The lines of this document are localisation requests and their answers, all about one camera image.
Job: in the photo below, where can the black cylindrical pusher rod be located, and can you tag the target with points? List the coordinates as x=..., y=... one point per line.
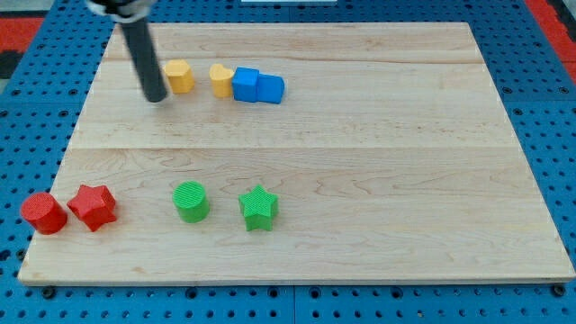
x=144, y=59

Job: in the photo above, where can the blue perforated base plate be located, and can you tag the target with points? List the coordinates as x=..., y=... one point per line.
x=39, y=109

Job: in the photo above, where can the red star block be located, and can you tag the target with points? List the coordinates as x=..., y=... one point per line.
x=94, y=206

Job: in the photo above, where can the light wooden board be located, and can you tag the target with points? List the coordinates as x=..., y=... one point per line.
x=391, y=153

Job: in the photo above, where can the yellow hexagon block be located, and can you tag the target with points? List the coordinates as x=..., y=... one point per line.
x=180, y=76

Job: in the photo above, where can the blue cube block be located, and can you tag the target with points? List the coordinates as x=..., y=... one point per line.
x=244, y=84

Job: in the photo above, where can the yellow heart block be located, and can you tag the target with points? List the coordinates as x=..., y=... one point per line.
x=221, y=80

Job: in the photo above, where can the green cylinder block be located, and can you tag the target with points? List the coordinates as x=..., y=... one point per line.
x=191, y=202

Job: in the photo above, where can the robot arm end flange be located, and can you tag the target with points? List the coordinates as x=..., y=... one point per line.
x=121, y=11

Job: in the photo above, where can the red cylinder block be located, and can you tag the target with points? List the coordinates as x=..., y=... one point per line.
x=44, y=213

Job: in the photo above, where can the green star block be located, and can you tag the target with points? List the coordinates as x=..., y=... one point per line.
x=259, y=208

